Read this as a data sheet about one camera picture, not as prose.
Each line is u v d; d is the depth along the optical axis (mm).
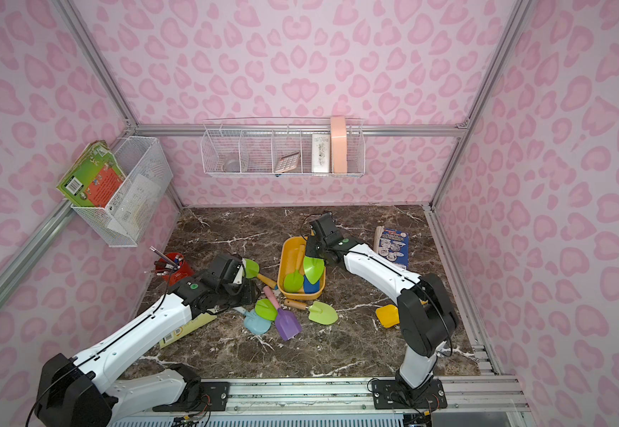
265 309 881
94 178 718
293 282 955
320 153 926
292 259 1012
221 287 620
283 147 1010
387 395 723
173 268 924
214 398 733
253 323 859
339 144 824
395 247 1032
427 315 456
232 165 930
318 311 881
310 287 924
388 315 879
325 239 665
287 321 857
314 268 859
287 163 943
